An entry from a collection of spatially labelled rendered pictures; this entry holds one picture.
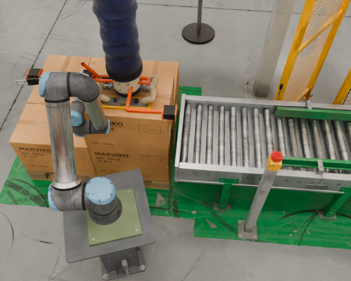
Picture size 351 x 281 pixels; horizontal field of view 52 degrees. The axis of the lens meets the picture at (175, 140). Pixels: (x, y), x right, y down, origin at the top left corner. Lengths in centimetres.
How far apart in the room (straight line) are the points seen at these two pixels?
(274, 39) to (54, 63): 195
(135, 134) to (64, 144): 73
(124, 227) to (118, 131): 69
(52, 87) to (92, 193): 57
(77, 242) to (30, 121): 122
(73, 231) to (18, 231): 104
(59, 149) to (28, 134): 111
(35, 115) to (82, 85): 136
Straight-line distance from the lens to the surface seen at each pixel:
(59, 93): 173
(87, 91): 173
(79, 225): 217
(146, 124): 232
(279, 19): 320
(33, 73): 250
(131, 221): 211
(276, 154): 207
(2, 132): 378
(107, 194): 189
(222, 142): 267
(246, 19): 482
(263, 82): 363
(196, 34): 444
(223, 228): 293
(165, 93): 242
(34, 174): 325
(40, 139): 286
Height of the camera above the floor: 268
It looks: 53 degrees down
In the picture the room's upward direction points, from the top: straight up
